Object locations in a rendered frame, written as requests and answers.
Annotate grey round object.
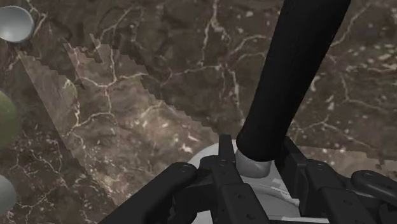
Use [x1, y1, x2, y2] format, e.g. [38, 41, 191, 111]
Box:
[0, 174, 17, 217]

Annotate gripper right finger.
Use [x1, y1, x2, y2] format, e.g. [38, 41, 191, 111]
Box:
[274, 136, 397, 224]

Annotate green round fruit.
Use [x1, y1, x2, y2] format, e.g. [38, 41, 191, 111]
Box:
[0, 90, 20, 149]

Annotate grey bowl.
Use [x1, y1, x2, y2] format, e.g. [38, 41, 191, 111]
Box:
[0, 5, 35, 43]

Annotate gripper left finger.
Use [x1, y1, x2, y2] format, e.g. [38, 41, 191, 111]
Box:
[99, 134, 270, 224]

